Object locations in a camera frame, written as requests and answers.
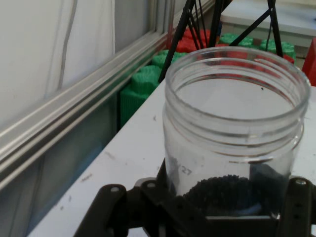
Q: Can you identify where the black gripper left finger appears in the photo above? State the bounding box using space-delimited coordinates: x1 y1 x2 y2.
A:
74 158 208 237

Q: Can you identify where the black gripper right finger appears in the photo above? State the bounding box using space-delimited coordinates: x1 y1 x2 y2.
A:
277 176 315 237

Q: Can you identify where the clear jar of black seeds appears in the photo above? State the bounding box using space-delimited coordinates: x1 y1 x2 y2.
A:
162 46 312 218

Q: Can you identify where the green foam block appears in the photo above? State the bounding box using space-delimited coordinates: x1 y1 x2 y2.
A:
151 49 191 70
218 33 255 48
258 39 296 65
120 65 161 129

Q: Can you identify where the large red foam block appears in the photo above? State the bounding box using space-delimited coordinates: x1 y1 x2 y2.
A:
301 37 316 87

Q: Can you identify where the black tripod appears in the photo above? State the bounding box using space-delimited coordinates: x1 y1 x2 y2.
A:
158 0 284 83

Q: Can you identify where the aluminium wall rail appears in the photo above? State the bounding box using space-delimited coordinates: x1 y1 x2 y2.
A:
0 27 179 191

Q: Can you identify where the grey wall conduit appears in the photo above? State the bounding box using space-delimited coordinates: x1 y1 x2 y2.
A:
44 0 78 100

